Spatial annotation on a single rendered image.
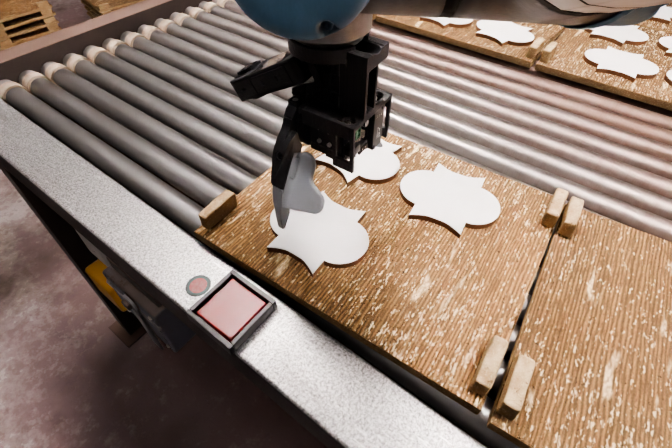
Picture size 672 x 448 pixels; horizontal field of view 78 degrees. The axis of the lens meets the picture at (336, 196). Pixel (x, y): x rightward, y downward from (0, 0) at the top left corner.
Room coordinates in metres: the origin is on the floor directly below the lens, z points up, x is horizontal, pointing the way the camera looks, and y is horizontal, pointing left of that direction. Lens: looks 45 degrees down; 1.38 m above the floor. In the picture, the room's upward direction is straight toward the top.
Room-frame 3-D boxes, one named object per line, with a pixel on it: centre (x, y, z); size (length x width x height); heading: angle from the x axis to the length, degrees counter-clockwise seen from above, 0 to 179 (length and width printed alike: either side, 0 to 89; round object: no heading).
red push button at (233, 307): (0.25, 0.13, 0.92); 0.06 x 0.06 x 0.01; 53
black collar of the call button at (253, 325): (0.25, 0.13, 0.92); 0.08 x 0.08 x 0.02; 53
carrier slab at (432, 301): (0.40, -0.07, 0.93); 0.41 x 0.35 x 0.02; 56
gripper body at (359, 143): (0.35, 0.00, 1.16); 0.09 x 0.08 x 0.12; 56
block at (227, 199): (0.40, 0.17, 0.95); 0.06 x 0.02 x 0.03; 146
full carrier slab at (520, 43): (1.11, -0.37, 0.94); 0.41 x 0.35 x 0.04; 52
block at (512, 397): (0.16, -0.18, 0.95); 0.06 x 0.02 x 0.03; 147
